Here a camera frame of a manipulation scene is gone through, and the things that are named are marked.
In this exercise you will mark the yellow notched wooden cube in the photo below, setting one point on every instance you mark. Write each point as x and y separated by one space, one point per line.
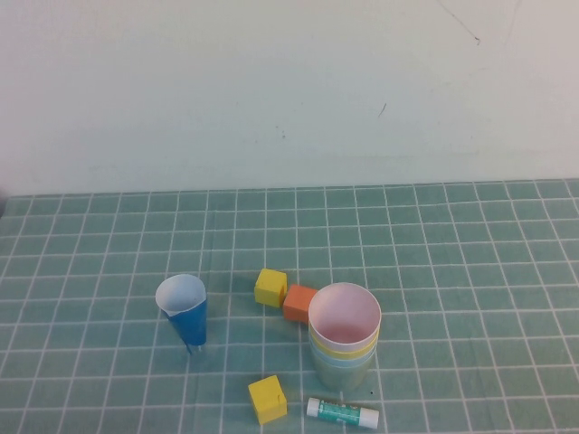
269 289
267 402

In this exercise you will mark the light blue plastic cup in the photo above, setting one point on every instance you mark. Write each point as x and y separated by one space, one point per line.
344 361

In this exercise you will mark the blue paper cone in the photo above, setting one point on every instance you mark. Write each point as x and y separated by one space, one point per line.
191 325

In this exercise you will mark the orange wooden cube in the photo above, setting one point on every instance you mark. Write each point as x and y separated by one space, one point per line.
296 304

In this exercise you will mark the pale green plastic cup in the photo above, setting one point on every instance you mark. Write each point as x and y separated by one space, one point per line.
341 379

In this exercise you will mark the pink plastic cup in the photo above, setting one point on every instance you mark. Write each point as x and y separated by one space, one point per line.
344 307

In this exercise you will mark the yellow plastic cup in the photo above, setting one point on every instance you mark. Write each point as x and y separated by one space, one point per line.
344 351

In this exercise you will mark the green checkered tablecloth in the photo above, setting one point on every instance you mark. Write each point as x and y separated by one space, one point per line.
452 253

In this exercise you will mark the white green glue stick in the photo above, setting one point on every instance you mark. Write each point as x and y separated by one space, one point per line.
341 412

